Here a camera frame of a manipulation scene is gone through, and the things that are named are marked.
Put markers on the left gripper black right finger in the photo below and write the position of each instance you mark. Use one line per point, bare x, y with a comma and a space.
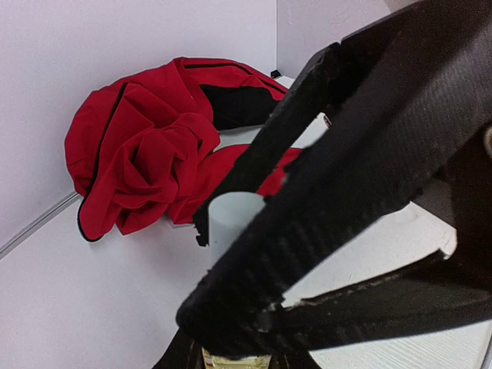
293, 360

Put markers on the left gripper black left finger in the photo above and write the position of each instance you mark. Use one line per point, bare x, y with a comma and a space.
182, 353

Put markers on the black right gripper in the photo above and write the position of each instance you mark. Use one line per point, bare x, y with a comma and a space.
348, 180

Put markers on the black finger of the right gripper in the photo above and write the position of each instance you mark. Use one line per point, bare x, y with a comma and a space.
407, 95
318, 88

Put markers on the white nail polish cap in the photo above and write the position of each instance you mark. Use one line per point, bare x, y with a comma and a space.
228, 215

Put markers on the red black sports jacket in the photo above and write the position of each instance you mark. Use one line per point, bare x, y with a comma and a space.
148, 145

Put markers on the aluminium table edge rail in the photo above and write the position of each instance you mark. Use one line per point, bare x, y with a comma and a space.
38, 223

